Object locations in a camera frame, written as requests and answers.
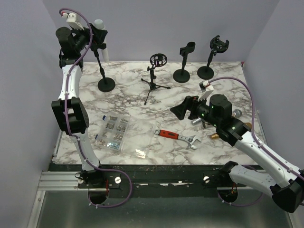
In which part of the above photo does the black clip stand round base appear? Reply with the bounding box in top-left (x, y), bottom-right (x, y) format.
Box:
top-left (91, 44), bottom-right (115, 93)

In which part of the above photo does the glitter rhinestone microphone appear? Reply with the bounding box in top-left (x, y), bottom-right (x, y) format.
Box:
top-left (201, 109), bottom-right (243, 129)

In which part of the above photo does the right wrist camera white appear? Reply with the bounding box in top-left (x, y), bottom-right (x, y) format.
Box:
top-left (198, 80), bottom-right (214, 101)

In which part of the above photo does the white microphone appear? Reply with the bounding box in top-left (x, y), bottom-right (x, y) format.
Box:
top-left (94, 19), bottom-right (109, 63)

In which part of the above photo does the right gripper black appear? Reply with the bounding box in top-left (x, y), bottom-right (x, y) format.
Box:
top-left (171, 93), bottom-right (220, 127)

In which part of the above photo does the black shock mount round stand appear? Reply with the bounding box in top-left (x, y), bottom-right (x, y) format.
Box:
top-left (197, 35), bottom-right (229, 80)

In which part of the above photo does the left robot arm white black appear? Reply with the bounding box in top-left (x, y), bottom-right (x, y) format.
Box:
top-left (51, 24), bottom-right (107, 188)

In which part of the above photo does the small clear plastic bag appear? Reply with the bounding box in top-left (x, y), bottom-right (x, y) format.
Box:
top-left (135, 149), bottom-right (146, 159)

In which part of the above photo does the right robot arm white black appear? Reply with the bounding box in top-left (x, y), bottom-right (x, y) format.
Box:
top-left (170, 94), bottom-right (304, 213)

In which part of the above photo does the clear screw organizer box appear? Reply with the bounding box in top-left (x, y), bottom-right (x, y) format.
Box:
top-left (95, 112), bottom-right (131, 151)

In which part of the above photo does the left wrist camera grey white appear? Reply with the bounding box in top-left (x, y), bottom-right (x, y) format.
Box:
top-left (60, 12), bottom-right (84, 30)

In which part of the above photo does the silver condenser microphone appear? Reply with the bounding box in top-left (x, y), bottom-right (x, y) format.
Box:
top-left (191, 118), bottom-right (202, 125)

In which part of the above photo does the gold microphone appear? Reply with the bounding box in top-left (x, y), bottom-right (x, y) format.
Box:
top-left (209, 122), bottom-right (252, 140)

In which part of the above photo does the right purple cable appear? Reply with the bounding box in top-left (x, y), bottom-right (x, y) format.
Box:
top-left (209, 76), bottom-right (304, 207)

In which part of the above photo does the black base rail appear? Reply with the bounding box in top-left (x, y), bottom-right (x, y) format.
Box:
top-left (48, 164), bottom-right (237, 199)

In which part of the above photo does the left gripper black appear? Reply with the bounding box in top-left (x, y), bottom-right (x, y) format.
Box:
top-left (70, 22), bottom-right (106, 53)

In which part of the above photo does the black tripod shock mount stand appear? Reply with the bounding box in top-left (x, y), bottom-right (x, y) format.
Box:
top-left (141, 53), bottom-right (171, 105)

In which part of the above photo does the red handle adjustable wrench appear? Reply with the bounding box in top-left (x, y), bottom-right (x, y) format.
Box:
top-left (154, 129), bottom-right (202, 150)

